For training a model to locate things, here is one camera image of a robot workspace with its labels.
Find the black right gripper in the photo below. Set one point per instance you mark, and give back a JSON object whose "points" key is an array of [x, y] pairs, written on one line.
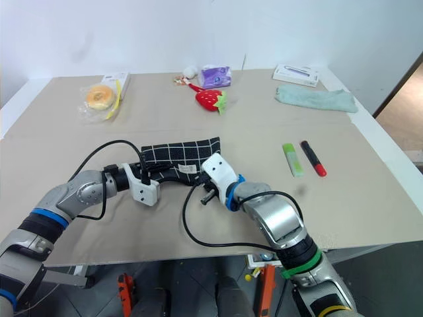
{"points": [[209, 195]]}

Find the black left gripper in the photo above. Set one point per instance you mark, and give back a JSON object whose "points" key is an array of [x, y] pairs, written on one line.
{"points": [[137, 168]]}

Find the black white grid pouch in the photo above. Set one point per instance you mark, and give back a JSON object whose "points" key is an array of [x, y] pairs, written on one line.
{"points": [[185, 152]]}

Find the green highlighter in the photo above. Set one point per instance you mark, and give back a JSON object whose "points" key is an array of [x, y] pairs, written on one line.
{"points": [[293, 160]]}

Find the red marker with black cap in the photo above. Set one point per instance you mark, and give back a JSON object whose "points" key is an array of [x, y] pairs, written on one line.
{"points": [[314, 160]]}

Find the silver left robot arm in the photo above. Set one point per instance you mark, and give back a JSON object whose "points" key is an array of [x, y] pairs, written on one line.
{"points": [[86, 188]]}

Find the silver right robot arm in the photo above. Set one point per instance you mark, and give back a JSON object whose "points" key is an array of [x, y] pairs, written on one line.
{"points": [[277, 214]]}

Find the red strawberry plush toy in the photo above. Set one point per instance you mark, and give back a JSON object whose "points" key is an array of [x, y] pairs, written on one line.
{"points": [[206, 99]]}

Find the small colourful paper tag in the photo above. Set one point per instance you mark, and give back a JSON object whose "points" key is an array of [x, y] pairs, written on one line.
{"points": [[180, 80]]}

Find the white tray under table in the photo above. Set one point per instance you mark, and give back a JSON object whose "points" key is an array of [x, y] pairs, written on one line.
{"points": [[256, 261]]}

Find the bagel in clear plastic bag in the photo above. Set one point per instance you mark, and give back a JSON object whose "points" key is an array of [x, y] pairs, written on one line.
{"points": [[98, 96]]}

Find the flat white package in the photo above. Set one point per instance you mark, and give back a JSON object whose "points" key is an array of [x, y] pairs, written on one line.
{"points": [[123, 79]]}

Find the purple tissue pack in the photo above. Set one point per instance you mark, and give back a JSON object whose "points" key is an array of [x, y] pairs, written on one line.
{"points": [[215, 76]]}

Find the small yellow object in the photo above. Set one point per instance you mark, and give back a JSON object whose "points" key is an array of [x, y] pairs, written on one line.
{"points": [[253, 273]]}

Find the dark rounded shape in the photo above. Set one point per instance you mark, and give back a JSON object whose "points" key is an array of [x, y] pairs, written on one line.
{"points": [[233, 297], [152, 303]]}

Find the orange clamp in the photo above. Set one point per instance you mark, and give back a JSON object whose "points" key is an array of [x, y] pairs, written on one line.
{"points": [[266, 290], [125, 294]]}

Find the light green cloth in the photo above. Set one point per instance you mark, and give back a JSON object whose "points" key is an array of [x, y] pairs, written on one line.
{"points": [[314, 99]]}

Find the white box with purple print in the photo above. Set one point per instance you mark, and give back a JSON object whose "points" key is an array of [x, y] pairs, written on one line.
{"points": [[295, 75]]}

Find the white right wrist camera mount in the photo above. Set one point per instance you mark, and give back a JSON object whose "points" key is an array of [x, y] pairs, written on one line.
{"points": [[218, 171]]}

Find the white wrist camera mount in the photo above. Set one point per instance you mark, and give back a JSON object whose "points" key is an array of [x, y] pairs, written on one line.
{"points": [[145, 195], [218, 171]]}

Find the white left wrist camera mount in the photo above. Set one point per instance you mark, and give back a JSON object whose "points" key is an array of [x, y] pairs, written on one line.
{"points": [[145, 195]]}

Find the grey metal bracket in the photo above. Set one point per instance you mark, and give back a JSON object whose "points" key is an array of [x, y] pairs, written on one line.
{"points": [[62, 277]]}

